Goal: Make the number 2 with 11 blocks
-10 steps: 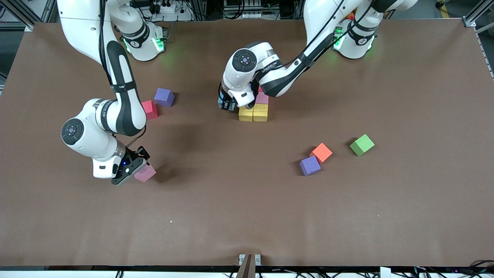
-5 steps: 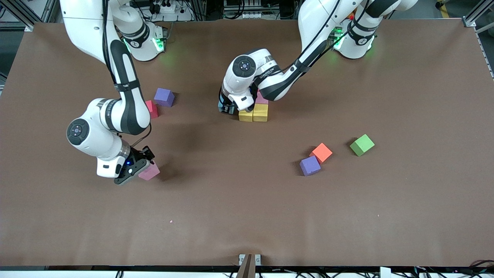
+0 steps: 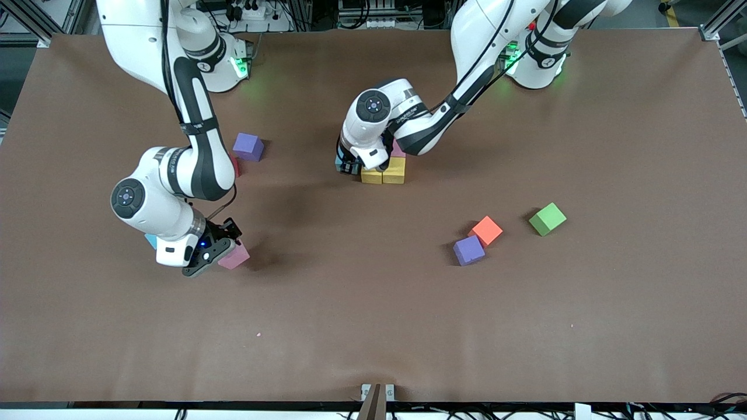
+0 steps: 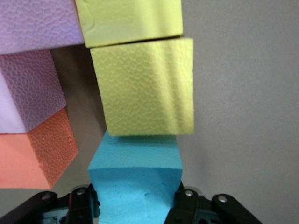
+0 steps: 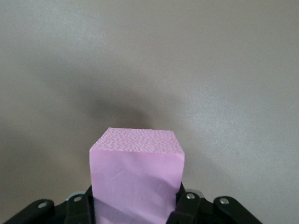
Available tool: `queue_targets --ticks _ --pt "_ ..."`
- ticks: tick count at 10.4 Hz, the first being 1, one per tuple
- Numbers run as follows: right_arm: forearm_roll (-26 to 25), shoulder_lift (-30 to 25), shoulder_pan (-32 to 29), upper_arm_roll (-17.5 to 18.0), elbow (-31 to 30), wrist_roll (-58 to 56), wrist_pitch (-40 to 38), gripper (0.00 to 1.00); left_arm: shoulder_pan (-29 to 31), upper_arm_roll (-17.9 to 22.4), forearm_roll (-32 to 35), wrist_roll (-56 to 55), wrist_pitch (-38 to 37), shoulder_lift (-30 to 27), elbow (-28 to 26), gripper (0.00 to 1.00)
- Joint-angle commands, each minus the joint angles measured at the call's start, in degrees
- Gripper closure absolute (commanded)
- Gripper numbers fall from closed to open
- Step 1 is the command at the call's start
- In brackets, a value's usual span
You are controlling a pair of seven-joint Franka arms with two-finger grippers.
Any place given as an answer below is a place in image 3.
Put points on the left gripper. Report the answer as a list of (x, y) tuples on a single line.
[(346, 160)]

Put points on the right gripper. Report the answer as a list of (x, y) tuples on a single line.
[(224, 231)]

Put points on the blue foam cube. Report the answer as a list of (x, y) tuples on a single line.
[(341, 166), (150, 240)]

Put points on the yellow foam cube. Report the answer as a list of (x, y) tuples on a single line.
[(395, 170), (371, 176)]

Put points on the pink foam cube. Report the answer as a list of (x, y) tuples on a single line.
[(399, 150), (235, 257)]

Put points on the purple foam cube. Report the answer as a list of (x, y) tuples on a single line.
[(468, 249), (248, 147)]

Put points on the orange foam cube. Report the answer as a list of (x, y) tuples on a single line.
[(486, 230)]

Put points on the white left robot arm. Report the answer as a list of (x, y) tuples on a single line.
[(402, 116)]

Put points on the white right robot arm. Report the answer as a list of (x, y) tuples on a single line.
[(192, 163)]

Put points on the red foam cube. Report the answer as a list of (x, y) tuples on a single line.
[(236, 166)]

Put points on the brown table cover sheet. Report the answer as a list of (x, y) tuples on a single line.
[(373, 303)]

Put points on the white power strip with plugs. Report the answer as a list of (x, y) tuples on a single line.
[(257, 16)]

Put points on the green foam cube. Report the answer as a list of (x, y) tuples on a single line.
[(547, 219)]

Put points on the metal bracket with brown post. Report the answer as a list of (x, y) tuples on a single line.
[(376, 402)]

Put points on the aluminium frame profile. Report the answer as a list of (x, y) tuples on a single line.
[(721, 20), (26, 20)]

